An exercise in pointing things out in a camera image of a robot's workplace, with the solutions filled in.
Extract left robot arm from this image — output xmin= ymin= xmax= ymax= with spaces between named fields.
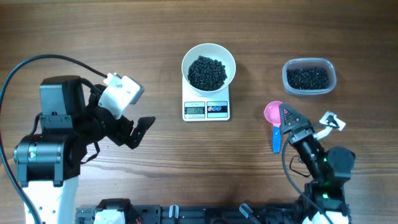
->
xmin=14 ymin=73 xmax=155 ymax=223

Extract pink scoop blue handle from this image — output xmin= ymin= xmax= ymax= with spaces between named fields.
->
xmin=264 ymin=101 xmax=282 ymax=154

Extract left black cable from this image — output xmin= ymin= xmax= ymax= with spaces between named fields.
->
xmin=0 ymin=54 xmax=109 ymax=224

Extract white bowl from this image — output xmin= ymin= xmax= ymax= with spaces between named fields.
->
xmin=181 ymin=43 xmax=236 ymax=96

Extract black beans in bowl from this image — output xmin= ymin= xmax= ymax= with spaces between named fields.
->
xmin=187 ymin=55 xmax=227 ymax=91

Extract right black cable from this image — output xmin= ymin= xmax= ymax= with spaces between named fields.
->
xmin=281 ymin=114 xmax=341 ymax=224

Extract black cable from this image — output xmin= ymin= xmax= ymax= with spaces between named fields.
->
xmin=0 ymin=54 xmax=109 ymax=224
xmin=281 ymin=114 xmax=341 ymax=224

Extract clear plastic container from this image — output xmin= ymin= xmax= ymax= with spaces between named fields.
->
xmin=282 ymin=57 xmax=337 ymax=96

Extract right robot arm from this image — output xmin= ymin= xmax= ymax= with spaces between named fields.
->
xmin=278 ymin=103 xmax=356 ymax=223

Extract white digital kitchen scale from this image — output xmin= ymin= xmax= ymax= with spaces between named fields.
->
xmin=182 ymin=78 xmax=230 ymax=122

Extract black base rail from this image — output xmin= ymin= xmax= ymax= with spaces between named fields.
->
xmin=74 ymin=198 xmax=352 ymax=224

